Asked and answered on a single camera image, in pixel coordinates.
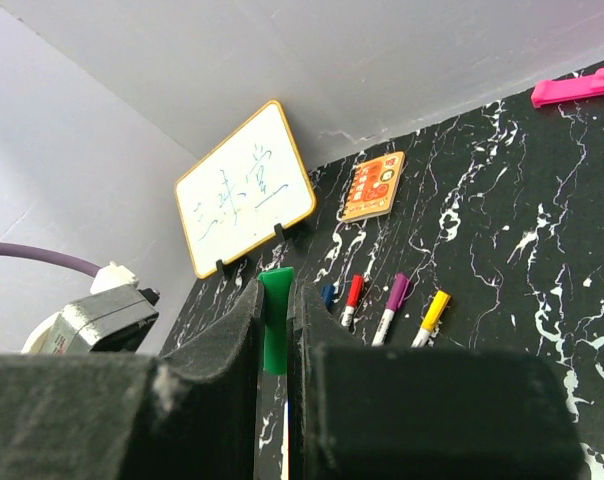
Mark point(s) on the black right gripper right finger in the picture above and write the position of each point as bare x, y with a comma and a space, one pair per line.
360, 412

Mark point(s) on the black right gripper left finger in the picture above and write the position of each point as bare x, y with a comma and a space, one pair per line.
191, 414

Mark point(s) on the white pen with red end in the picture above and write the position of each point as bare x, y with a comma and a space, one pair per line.
347, 315

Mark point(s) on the white pen with magenta end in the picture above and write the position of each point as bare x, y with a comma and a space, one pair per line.
383, 327

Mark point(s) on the blue pen cap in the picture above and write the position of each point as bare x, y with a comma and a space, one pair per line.
328, 293

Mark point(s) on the red pen cap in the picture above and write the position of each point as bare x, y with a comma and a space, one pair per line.
355, 290

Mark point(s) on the yellow pen cap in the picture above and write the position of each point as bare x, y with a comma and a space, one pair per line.
435, 310

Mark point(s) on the green pen cap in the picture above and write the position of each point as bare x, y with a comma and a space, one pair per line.
276, 284

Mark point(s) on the white pen with yellow end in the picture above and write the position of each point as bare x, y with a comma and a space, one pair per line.
421, 338

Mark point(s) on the orange spiral notebook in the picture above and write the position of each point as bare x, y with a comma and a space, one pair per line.
373, 189

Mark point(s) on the small whiteboard with wooden frame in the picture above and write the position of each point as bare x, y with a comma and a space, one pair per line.
233, 199

